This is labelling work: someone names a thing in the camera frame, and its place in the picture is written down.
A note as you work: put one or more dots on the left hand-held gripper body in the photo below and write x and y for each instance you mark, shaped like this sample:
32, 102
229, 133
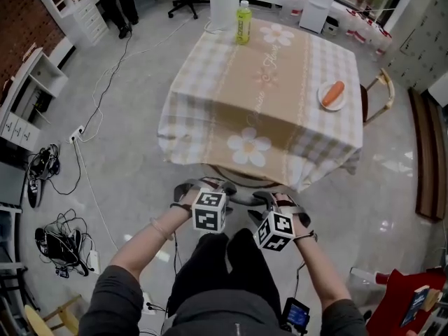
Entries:
209, 210

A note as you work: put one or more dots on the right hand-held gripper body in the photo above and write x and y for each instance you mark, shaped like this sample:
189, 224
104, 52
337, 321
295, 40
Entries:
276, 229

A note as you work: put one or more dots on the grey armchair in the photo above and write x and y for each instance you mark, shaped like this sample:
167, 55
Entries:
245, 185

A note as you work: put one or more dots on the person's left forearm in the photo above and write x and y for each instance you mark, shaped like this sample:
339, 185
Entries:
147, 243

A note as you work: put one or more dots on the person's right forearm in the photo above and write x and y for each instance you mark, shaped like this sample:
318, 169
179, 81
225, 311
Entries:
318, 271

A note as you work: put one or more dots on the table with checked tablecloth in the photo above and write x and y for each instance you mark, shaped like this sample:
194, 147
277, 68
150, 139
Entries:
245, 93

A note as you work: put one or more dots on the light wooden chair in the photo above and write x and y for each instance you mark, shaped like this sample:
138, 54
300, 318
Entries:
383, 93

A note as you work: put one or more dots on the person's right hand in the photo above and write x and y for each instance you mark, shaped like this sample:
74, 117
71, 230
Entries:
285, 199

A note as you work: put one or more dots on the person's left hand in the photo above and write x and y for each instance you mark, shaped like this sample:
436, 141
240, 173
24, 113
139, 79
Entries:
185, 198

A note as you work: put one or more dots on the person's dark trousers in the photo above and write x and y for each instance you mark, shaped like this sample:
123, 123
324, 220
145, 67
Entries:
210, 264

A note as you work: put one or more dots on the black screen device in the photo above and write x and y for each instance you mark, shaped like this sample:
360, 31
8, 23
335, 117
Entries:
295, 315

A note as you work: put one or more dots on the person's grey sweater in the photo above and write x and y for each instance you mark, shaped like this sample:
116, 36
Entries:
227, 317

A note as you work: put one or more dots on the white round plate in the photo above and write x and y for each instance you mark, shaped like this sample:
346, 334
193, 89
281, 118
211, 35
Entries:
327, 107

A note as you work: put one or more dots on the beige checkered floral tablecloth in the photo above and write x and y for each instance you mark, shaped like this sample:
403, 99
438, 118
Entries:
196, 82

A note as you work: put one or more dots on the orange carrot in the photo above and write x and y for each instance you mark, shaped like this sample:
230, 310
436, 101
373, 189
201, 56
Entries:
333, 94

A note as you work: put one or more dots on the white power adapter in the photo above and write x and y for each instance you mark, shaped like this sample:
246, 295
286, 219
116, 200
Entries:
94, 262

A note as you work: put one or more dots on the white power strip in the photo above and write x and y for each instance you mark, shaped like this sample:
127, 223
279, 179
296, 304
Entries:
77, 134

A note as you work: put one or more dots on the blue book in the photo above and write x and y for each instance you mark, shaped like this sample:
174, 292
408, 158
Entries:
416, 308

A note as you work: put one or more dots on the wooden step platform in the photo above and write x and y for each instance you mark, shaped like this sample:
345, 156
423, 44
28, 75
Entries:
427, 152

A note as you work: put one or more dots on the yellow-green drink bottle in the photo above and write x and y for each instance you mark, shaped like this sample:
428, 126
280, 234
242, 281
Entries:
244, 24

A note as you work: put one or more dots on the yellow wooden stool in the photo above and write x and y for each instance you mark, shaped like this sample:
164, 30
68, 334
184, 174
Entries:
59, 318

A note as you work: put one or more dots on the white cylindrical appliance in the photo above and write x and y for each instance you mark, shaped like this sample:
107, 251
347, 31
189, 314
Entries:
224, 5

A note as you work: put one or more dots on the small white bin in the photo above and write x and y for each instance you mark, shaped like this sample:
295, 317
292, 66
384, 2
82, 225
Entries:
329, 26

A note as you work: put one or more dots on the row of clear water jugs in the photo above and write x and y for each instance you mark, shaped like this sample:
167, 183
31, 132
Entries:
367, 33

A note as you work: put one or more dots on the white water dispenser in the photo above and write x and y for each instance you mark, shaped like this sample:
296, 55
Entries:
318, 5

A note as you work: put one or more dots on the white cabinet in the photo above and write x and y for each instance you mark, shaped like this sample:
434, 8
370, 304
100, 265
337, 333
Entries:
439, 93

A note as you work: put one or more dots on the low white shelf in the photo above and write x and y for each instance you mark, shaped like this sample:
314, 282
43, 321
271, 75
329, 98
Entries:
35, 82

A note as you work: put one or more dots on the grey metal lockers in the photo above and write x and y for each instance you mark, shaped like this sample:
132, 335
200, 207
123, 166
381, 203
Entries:
420, 30

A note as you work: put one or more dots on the white shelf desk unit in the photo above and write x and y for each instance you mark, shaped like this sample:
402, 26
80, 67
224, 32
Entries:
80, 12

